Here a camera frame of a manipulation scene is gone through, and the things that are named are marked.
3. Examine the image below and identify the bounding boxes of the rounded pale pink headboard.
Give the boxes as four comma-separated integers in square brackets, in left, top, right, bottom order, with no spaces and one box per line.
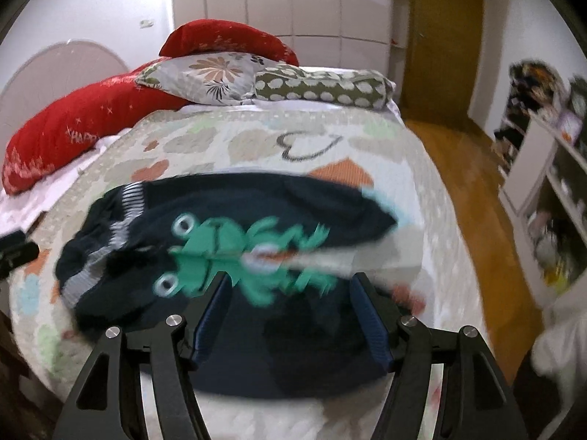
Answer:
[0,40,128,151]

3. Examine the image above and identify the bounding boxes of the brown wooden door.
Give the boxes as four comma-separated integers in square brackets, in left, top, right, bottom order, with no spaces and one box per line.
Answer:
[401,0,484,125]

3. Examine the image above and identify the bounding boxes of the long red pillow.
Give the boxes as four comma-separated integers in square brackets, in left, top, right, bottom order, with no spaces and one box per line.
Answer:
[1,66,188,196]

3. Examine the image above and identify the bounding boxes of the glossy white wardrobe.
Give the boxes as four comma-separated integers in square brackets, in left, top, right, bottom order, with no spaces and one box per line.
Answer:
[172,0,410,84]

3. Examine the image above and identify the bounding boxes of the red pillow at back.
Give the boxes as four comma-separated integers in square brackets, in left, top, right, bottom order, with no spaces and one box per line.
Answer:
[159,19,299,66]

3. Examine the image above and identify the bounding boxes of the white open shelf unit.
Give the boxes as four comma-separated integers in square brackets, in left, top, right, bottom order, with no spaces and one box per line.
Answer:
[492,60,586,308]

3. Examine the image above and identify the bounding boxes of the navy frog print pants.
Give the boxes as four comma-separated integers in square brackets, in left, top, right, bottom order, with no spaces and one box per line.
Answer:
[55,172,398,398]

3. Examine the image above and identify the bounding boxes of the heart pattern quilted bedspread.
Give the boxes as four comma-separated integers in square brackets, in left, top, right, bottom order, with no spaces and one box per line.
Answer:
[8,108,490,440]

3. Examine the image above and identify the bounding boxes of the grey floral pillow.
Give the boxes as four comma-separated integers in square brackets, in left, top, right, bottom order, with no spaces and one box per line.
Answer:
[135,52,277,106]

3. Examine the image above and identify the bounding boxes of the white wall switch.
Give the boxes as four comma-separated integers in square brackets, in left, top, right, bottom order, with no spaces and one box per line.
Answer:
[139,19,154,29]

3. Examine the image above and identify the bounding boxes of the olive white spotted bolster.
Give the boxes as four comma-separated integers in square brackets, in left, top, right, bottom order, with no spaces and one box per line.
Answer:
[254,63,395,110]

